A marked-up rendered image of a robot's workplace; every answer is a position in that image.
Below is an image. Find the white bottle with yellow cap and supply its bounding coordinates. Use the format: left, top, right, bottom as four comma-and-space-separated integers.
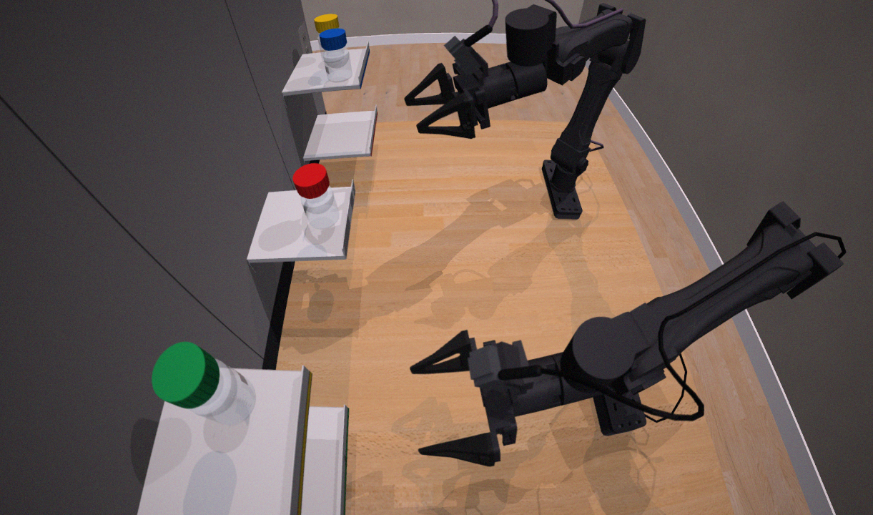
314, 14, 339, 61

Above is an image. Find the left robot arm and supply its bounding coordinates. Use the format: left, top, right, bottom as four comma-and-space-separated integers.
468, 202, 844, 433

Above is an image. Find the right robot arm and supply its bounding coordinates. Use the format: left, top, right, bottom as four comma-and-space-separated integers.
444, 4, 646, 215

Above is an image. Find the white bottle with green cap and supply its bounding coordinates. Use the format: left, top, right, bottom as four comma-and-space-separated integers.
152, 342, 256, 426

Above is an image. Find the clear bottle with blue cap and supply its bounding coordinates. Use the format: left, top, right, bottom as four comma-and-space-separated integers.
320, 29, 352, 82

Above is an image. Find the clear glass bottle with red cap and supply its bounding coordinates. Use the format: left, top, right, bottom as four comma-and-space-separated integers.
292, 163, 340, 230

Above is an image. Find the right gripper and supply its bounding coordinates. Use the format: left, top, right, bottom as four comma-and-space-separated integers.
404, 39, 516, 139

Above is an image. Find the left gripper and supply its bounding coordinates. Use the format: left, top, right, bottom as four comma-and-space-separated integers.
410, 330, 561, 466

